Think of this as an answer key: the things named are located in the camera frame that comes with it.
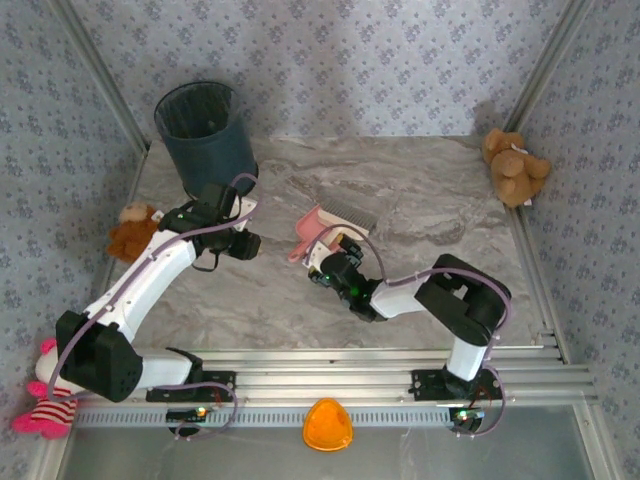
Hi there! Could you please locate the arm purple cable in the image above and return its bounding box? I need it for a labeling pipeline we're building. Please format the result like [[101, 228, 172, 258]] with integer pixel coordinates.
[[305, 224, 514, 441], [49, 172, 261, 445]]

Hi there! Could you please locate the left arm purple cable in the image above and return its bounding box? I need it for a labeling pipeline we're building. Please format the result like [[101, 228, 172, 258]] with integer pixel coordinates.
[[49, 172, 261, 445]]

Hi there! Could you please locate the pink white plush doll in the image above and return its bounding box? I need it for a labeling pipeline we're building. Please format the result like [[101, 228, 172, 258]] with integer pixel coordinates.
[[10, 338, 81, 441]]

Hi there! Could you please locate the grey slotted cable duct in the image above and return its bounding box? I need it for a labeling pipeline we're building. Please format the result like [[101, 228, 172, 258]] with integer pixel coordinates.
[[72, 407, 454, 430]]

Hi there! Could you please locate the small black circuit board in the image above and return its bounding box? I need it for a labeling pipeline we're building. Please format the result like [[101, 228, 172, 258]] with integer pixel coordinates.
[[166, 407, 207, 422], [448, 407, 487, 431]]

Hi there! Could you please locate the dark blue trash bin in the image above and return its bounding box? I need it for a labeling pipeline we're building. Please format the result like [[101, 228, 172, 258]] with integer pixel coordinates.
[[153, 82, 260, 200]]

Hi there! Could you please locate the dark brown teddy bear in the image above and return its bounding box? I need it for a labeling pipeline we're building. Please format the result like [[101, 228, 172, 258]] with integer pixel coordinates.
[[107, 202, 162, 265]]

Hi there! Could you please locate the aluminium rail frame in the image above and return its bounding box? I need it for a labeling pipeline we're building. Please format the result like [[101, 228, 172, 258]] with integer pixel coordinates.
[[79, 347, 599, 407]]

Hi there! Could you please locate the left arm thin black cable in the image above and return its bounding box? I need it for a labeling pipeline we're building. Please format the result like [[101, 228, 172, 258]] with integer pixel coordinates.
[[188, 244, 222, 274]]

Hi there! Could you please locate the cream hand brush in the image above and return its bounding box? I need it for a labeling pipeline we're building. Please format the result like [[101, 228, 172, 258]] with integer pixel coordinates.
[[318, 198, 380, 246]]

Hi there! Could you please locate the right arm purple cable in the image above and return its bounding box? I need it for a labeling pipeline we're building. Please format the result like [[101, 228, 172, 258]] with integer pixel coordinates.
[[305, 224, 514, 441]]

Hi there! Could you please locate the aluminium corner post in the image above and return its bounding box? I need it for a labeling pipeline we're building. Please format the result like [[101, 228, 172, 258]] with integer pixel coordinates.
[[502, 0, 596, 132], [49, 0, 152, 154]]

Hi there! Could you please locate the pink plastic dustpan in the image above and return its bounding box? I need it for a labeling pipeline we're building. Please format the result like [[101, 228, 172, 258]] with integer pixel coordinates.
[[287, 207, 335, 264]]

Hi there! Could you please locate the orange triangular plastic dish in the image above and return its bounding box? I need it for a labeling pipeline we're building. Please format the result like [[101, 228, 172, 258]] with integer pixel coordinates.
[[302, 397, 354, 454]]

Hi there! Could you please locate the light brown teddy bear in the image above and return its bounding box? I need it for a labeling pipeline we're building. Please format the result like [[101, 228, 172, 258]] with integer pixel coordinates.
[[481, 127, 553, 209]]

